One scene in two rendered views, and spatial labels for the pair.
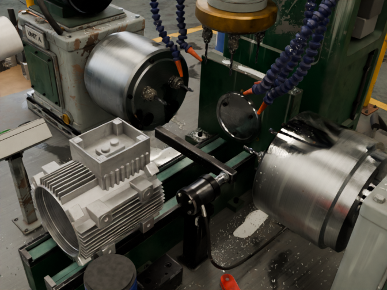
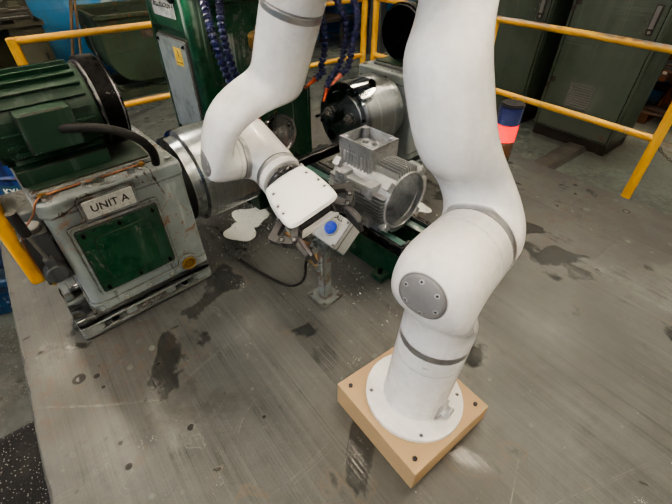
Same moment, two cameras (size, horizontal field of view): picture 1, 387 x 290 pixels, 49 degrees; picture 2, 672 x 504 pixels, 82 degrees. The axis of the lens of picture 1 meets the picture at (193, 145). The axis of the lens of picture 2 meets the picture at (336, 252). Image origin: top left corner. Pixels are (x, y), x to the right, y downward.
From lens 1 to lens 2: 1.32 m
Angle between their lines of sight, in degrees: 64
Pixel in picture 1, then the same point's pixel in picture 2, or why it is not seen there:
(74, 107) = (195, 238)
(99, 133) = (353, 146)
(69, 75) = (183, 203)
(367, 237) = not seen: hidden behind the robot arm
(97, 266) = (511, 104)
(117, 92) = not seen: hidden behind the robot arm
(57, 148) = (207, 294)
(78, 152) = (380, 151)
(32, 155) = (214, 313)
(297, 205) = (390, 116)
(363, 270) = not seen: hidden behind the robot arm
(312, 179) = (387, 98)
